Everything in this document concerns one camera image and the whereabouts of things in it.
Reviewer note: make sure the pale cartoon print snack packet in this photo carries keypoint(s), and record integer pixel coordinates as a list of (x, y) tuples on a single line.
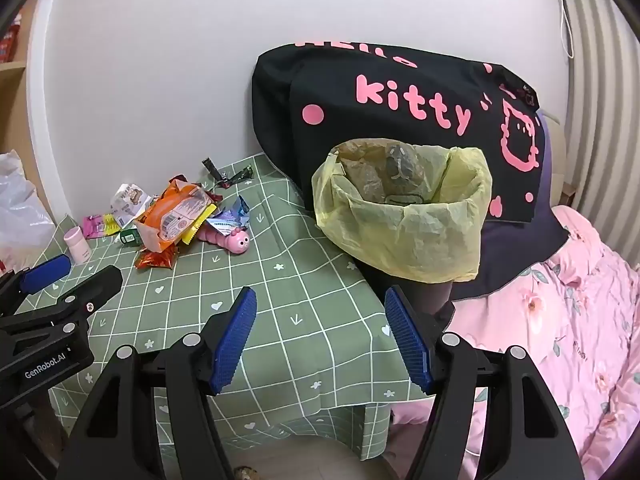
[(127, 202)]

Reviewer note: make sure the black stick wrapper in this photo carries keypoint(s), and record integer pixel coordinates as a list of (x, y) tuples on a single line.
[(210, 169)]

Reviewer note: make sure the dark purple pillow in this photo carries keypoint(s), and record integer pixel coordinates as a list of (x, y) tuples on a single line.
[(520, 250)]

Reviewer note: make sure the black pillow with pink print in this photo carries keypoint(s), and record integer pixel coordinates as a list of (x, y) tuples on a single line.
[(350, 130)]

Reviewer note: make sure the pink floral blanket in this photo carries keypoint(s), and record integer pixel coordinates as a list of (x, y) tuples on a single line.
[(565, 330)]

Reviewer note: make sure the beige bed headboard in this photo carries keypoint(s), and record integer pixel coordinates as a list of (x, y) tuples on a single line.
[(562, 160)]

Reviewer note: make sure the green and white milk carton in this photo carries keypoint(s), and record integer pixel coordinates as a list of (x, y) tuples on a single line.
[(129, 237)]

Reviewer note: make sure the blue snack wrapper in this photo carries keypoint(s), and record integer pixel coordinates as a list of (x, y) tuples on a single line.
[(230, 215)]

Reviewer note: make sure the bin with yellow liner bag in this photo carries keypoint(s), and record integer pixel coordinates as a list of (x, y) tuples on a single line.
[(425, 240)]

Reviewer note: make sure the white plastic bag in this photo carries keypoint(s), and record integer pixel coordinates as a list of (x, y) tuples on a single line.
[(20, 210)]

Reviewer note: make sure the magenta snack packet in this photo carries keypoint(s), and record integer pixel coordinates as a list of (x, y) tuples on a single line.
[(99, 225)]

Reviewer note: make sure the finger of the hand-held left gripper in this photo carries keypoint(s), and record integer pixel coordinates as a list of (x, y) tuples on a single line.
[(45, 272), (95, 287)]

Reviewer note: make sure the green checked tablecloth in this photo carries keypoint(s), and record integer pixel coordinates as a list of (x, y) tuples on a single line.
[(300, 280)]

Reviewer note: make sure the pink caterpillar toy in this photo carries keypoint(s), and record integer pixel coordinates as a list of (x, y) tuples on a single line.
[(232, 240)]

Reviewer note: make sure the red boxes on shelf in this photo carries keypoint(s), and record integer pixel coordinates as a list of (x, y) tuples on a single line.
[(9, 42)]

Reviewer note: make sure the wooden shelf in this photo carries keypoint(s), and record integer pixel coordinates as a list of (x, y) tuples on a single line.
[(11, 105)]

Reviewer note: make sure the red orange snack wrapper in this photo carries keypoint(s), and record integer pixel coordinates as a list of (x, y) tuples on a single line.
[(157, 258)]

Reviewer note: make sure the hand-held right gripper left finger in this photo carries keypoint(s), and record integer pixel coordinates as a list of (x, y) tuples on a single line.
[(232, 345)]

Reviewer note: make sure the dark crumpled wrapper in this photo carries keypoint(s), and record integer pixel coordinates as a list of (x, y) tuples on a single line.
[(239, 176)]

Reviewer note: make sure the beige ribbed curtain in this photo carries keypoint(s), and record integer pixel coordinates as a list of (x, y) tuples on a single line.
[(605, 70)]

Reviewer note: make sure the orange snack bag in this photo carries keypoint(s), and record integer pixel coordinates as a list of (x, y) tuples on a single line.
[(172, 212)]

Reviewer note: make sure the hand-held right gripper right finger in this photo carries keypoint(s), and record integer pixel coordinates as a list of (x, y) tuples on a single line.
[(407, 340)]

